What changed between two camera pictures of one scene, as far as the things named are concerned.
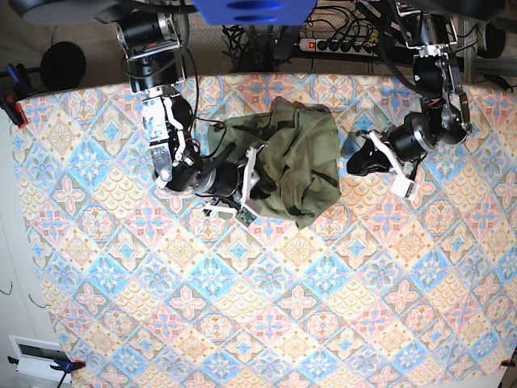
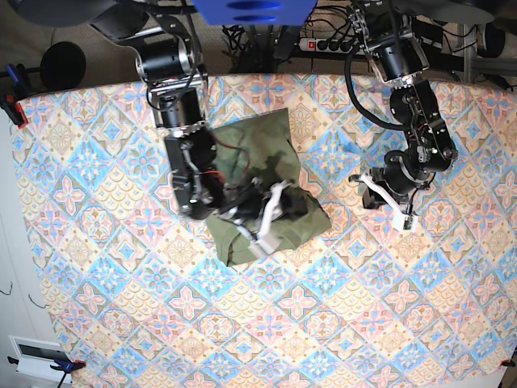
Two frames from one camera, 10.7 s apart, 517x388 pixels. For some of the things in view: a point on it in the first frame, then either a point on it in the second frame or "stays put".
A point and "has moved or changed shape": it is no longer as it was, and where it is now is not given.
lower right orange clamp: (506, 362) stays put
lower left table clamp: (65, 365) stays put
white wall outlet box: (35, 357) stays put
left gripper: (223, 179) -> (246, 204)
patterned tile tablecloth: (145, 288) stays put
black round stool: (62, 65) stays put
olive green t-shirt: (300, 156) has moved or changed shape
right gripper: (409, 139) -> (399, 175)
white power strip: (338, 46) stays put
